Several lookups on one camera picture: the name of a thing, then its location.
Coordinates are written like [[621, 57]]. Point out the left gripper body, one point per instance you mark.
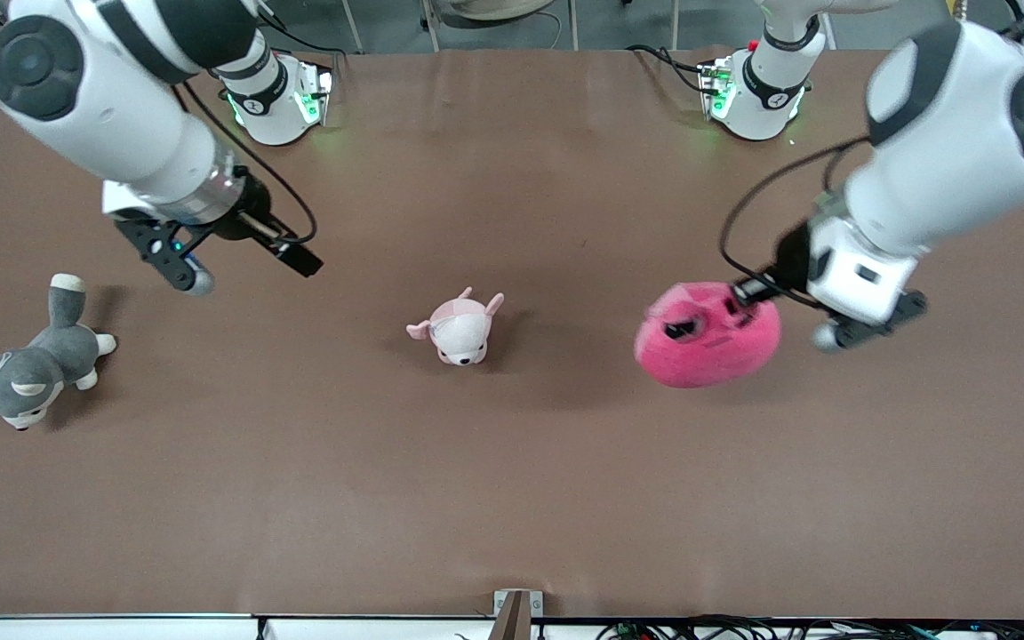
[[795, 256]]

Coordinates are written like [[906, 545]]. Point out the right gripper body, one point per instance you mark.
[[248, 213]]

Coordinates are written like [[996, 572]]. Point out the magenta round plush toy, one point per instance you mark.
[[708, 360]]

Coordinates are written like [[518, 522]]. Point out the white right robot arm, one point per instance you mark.
[[103, 98]]

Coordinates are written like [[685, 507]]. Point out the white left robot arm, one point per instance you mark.
[[948, 151]]

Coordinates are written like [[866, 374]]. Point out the pale pink plush animal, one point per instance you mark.
[[459, 333]]

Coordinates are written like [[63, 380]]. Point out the grey white husky plush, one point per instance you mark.
[[32, 373]]

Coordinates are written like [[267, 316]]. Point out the brown table cover sheet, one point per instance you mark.
[[512, 489]]

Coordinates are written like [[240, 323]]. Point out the beige round seat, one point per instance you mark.
[[494, 9]]

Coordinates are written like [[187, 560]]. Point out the white metal frame leg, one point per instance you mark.
[[352, 27], [676, 27], [572, 27], [428, 27]]

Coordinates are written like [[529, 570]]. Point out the metal table edge bracket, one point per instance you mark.
[[512, 618]]

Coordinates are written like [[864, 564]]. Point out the white table edge rail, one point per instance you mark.
[[121, 629]]

